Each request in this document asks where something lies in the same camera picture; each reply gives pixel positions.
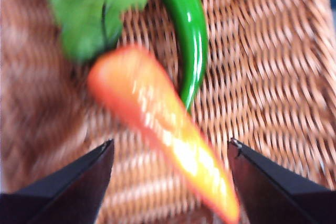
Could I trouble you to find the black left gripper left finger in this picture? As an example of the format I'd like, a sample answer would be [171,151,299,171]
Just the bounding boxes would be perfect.
[0,138,115,224]

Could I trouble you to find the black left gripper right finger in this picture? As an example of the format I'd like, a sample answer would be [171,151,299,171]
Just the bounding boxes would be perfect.
[227,137,336,224]

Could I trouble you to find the orange carrot with green leaves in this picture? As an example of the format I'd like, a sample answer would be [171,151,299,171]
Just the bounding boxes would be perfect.
[47,0,241,224]

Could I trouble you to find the brown wicker basket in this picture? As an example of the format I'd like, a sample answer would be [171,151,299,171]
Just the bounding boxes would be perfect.
[0,0,336,224]

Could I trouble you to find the green chili pepper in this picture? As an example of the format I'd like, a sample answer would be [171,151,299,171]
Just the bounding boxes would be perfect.
[143,0,209,112]

